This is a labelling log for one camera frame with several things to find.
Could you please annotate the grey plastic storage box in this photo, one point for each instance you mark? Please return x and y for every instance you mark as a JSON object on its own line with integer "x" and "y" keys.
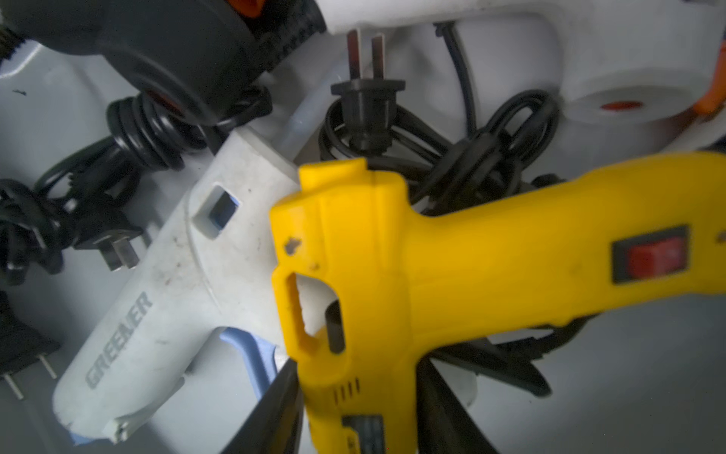
{"x": 649, "y": 379}

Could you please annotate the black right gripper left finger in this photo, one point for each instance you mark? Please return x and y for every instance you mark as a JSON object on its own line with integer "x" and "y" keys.
{"x": 275, "y": 424}

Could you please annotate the yellow glue gun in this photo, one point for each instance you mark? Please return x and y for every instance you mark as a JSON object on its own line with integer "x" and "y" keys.
{"x": 365, "y": 286}

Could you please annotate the black glue gun orange trigger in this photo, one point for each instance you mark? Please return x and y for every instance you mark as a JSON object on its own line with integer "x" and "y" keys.
{"x": 195, "y": 58}

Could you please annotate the white blue-tip glue gun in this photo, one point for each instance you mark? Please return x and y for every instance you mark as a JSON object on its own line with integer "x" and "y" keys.
{"x": 208, "y": 270}

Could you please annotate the large white pink glue gun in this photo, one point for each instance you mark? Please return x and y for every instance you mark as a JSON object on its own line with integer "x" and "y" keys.
{"x": 623, "y": 61}

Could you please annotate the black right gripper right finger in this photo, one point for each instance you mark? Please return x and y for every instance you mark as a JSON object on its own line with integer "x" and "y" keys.
{"x": 443, "y": 424}

